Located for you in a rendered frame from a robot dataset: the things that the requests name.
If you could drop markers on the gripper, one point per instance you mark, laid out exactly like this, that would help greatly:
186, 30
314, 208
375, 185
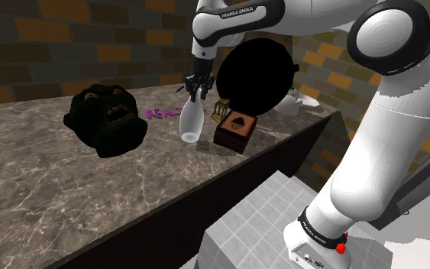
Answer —
200, 76

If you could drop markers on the white bottle vase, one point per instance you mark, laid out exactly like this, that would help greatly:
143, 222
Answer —
192, 119

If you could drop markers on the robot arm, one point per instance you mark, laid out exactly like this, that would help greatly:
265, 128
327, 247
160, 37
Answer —
382, 149

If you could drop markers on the small gold lantern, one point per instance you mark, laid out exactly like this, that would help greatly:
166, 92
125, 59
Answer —
220, 110

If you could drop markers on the black round pan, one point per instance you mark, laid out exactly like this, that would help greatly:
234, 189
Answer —
253, 76

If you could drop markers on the purple letters figure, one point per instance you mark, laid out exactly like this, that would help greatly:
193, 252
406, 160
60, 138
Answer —
160, 113

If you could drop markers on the brown wooden box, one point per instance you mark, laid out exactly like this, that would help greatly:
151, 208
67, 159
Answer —
234, 132

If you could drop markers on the white cup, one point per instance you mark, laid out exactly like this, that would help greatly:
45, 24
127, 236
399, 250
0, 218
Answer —
288, 104

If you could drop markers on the dark green monster head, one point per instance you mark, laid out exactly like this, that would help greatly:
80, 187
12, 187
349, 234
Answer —
104, 119

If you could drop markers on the white plate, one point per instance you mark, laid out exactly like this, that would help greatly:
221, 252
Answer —
308, 101

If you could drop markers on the grey tiled robot stand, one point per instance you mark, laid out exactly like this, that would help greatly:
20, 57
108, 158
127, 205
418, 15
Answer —
259, 227

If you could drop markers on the dark grey cabinet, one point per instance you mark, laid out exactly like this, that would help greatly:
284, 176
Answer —
412, 186

